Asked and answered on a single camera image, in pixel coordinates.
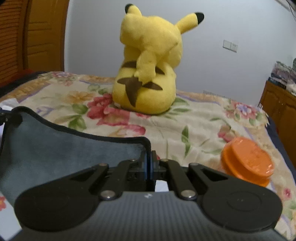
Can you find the pile of items on cabinet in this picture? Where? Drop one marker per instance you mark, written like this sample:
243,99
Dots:
283,76

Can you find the orange plastic lid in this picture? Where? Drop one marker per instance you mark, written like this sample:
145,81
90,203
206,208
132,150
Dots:
244,159

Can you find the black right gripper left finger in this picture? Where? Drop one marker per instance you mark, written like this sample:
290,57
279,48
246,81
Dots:
69,201

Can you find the floral bed blanket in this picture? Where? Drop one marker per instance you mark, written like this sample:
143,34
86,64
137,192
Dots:
195,129

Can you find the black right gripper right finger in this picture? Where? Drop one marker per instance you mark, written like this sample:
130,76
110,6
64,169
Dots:
227,201

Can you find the wooden headboard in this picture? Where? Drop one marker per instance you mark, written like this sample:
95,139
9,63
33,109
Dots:
32,37

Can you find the grey towel with black trim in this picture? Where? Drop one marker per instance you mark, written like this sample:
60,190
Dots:
35,151

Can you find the yellow Pikachu plush toy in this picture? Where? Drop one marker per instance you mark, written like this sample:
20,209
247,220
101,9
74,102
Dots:
146,80

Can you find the white wall switch plate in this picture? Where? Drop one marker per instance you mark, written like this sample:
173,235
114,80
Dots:
230,46

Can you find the wooden side cabinet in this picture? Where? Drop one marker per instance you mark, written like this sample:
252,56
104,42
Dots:
279,104

